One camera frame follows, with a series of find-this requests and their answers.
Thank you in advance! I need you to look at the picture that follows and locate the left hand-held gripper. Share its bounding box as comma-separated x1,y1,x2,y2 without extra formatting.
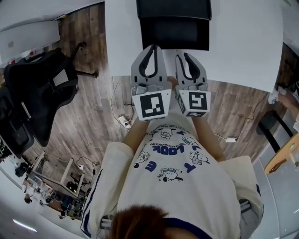
130,44,173,122

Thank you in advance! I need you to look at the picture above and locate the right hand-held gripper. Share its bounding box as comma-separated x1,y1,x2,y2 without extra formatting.
175,52,212,118

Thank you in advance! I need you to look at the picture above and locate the black box drawer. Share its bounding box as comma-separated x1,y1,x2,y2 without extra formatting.
139,16,210,51

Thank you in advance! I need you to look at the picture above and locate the black box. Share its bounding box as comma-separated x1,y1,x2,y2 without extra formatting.
135,0,213,21

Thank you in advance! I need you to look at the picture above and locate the person's left forearm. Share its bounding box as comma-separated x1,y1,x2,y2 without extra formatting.
122,118,151,153

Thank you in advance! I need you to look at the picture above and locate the person's right forearm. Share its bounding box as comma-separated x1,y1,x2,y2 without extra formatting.
190,113,226,162

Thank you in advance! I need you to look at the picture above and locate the white power strip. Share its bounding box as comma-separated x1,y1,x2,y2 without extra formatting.
117,114,132,129

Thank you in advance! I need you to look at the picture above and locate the black stool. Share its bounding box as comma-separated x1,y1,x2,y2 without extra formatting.
257,110,295,154

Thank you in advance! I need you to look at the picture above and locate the black mesh office chair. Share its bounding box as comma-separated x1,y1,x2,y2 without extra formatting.
3,41,99,148

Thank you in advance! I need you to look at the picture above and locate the white printed t-shirt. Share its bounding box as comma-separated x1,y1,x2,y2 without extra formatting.
80,112,265,239

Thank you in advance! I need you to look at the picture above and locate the wooden desk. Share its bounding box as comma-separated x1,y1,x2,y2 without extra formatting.
263,132,299,175

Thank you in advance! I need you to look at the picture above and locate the white side desk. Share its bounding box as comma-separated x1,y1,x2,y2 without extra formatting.
0,13,62,62

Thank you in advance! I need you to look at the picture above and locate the black padded office chair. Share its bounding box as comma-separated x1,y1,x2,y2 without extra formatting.
0,85,36,157

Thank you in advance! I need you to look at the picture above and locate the white metal frame table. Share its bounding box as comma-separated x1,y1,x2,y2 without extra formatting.
29,151,94,199

